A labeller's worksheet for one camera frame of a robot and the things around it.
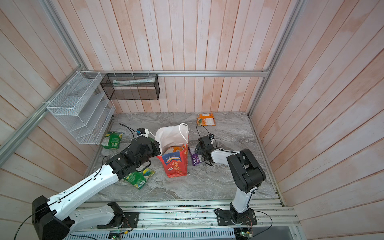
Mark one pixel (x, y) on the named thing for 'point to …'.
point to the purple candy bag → (195, 159)
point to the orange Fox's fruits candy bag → (177, 148)
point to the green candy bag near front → (138, 179)
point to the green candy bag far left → (111, 140)
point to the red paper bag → (173, 141)
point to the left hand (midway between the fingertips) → (160, 146)
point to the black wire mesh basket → (131, 86)
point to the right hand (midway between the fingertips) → (203, 148)
